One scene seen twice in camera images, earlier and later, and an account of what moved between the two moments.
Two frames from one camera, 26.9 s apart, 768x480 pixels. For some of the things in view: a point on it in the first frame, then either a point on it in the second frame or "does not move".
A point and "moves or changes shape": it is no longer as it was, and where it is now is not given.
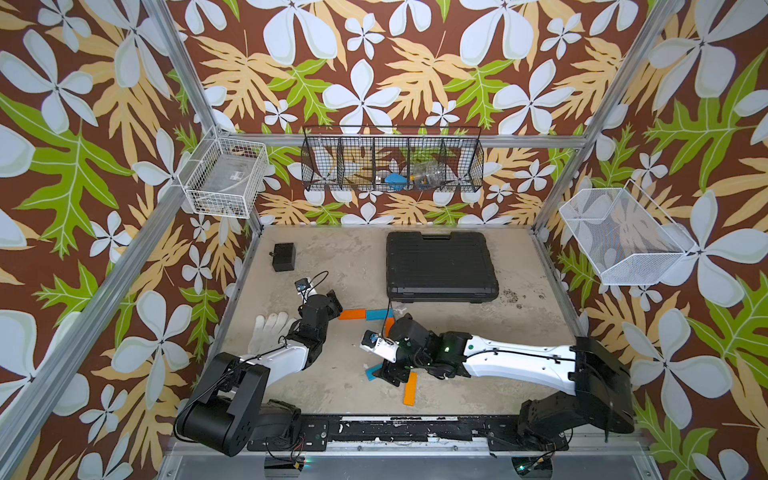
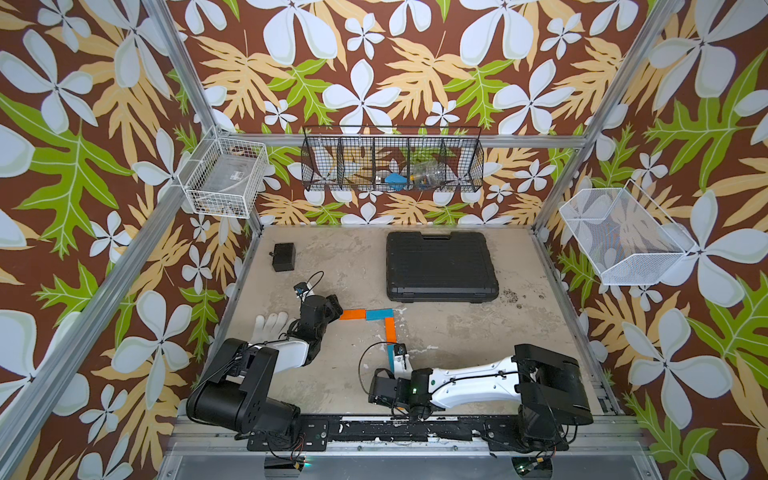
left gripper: [333, 305] does not move
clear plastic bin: [627, 239] does not move
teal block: [369, 372] moves or changes shape
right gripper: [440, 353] to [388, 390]
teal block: [379, 314] does not move
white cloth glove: [267, 332] does not move
